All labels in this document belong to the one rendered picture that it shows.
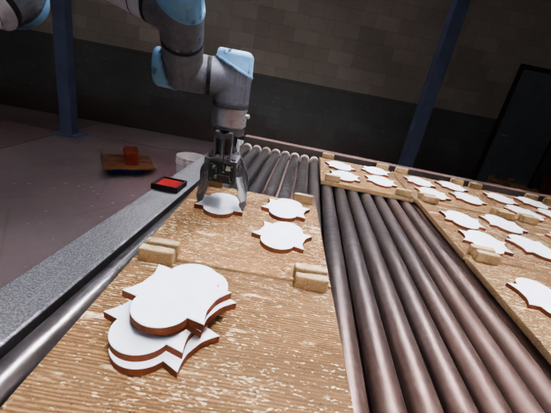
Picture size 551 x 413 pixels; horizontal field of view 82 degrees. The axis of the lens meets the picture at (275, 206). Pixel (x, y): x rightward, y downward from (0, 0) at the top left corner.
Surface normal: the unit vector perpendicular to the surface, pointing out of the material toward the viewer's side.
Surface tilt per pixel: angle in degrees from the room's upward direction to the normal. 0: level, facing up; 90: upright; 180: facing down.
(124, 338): 0
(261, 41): 90
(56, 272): 0
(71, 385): 0
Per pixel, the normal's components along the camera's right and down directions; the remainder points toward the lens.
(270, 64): -0.01, 0.38
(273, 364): 0.18, -0.91
